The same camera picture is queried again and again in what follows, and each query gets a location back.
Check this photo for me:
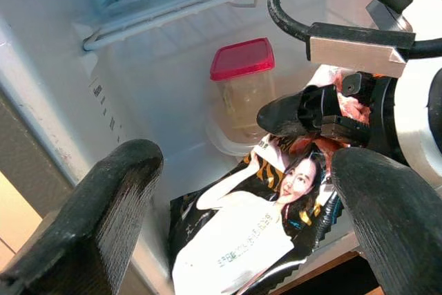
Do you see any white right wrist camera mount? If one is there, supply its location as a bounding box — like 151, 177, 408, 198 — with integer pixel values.
306, 0, 442, 186

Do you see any red-lid clear container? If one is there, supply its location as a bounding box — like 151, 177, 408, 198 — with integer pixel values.
209, 37, 278, 137

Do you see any clear bag of pink meat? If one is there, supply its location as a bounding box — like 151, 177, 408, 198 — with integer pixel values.
303, 65, 378, 158

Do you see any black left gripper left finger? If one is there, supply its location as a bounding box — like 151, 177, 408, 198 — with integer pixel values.
0, 138, 164, 295

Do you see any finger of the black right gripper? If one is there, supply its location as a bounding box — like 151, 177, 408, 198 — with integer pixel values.
256, 84, 339, 137

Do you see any black snack bag woman print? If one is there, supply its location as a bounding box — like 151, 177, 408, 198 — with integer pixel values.
167, 135, 347, 295

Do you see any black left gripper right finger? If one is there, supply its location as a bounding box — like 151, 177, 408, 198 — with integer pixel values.
330, 146, 442, 295

